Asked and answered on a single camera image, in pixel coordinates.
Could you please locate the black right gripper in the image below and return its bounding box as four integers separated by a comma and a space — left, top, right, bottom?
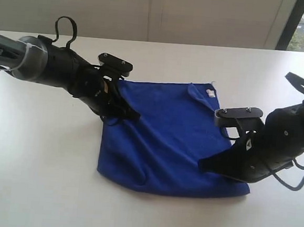
197, 108, 304, 186

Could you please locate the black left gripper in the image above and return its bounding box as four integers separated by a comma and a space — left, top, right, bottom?
69, 58, 141, 121

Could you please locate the blue microfibre cloth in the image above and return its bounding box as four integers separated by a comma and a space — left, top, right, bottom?
97, 81, 250, 198

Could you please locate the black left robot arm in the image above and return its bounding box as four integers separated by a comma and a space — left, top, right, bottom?
0, 35, 140, 120

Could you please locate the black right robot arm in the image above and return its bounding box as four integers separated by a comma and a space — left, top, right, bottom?
198, 101, 304, 183

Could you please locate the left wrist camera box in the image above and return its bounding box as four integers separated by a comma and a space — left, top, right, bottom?
98, 52, 133, 77

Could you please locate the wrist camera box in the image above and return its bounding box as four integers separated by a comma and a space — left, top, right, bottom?
214, 107, 264, 131
98, 52, 133, 77

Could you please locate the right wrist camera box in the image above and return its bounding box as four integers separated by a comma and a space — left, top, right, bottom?
214, 107, 264, 131

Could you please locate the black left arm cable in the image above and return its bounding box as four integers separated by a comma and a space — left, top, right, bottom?
0, 10, 139, 128

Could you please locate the dark window frame post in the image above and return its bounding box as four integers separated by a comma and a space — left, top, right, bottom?
275, 0, 304, 51

